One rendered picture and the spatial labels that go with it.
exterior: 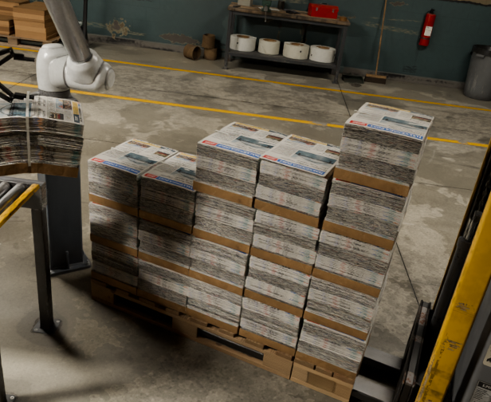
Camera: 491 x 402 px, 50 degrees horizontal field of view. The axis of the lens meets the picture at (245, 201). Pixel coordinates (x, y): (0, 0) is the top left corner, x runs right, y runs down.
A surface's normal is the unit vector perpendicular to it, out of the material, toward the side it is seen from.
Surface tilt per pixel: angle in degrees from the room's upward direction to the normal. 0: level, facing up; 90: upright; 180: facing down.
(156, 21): 90
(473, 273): 90
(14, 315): 0
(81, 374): 0
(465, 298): 90
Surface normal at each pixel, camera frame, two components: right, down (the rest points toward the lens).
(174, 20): -0.07, 0.44
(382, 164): -0.40, 0.36
